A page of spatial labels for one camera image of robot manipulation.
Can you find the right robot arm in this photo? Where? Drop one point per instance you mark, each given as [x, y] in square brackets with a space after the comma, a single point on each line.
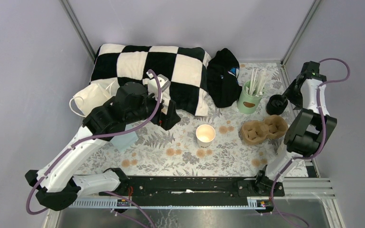
[308, 133]

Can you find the white paper coffee cup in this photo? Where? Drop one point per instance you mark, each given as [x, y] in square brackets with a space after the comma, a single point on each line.
[205, 134]

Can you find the stack of black lids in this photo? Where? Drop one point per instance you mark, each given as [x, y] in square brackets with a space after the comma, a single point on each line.
[276, 105]

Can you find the white paper bag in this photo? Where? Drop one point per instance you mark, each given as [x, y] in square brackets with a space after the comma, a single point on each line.
[94, 95]

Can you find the green straw holder cup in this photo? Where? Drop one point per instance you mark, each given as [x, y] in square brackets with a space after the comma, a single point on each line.
[247, 103]

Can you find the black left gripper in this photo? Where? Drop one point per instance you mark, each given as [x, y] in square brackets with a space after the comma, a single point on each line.
[168, 120]

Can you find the light blue napkin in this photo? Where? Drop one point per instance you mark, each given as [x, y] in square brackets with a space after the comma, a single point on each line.
[123, 142]

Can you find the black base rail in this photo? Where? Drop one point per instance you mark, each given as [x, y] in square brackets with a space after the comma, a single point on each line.
[192, 191]

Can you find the brown cardboard cup carrier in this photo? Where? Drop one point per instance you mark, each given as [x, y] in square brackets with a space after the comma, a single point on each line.
[255, 132]

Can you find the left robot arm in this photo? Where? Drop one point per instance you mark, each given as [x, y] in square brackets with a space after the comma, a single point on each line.
[57, 186]

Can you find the black white checkered pillow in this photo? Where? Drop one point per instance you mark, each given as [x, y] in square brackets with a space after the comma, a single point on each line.
[185, 68]

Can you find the floral table mat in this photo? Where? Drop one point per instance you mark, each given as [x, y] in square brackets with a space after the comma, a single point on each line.
[176, 152]

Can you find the black cloth bundle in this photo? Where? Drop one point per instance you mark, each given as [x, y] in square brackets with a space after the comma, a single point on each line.
[222, 79]

